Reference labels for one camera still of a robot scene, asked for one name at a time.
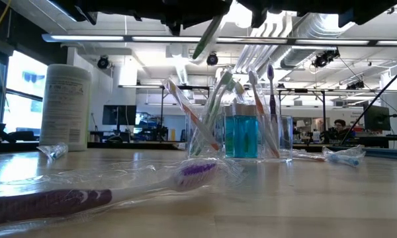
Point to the clear acrylic organizer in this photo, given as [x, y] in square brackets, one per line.
[286, 139]

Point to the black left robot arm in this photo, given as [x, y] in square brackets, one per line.
[86, 8]

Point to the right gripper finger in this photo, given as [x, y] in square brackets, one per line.
[278, 6]

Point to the black monitor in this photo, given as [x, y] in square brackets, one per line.
[377, 117]
[119, 114]

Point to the black ceiling spotlight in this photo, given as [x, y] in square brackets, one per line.
[103, 62]
[212, 59]
[324, 59]

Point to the clear acrylic organizer box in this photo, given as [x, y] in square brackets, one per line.
[215, 105]

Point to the purple toothbrush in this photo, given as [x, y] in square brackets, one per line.
[273, 105]
[53, 205]

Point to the person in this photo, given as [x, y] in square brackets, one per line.
[340, 125]

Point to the blue toothbrush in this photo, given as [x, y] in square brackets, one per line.
[58, 152]
[344, 159]

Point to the green toothbrush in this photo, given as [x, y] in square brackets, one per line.
[203, 43]

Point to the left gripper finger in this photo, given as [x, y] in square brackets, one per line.
[202, 10]

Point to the long ceiling light strip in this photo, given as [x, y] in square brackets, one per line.
[86, 38]

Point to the white wipes canister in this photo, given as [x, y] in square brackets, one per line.
[66, 109]

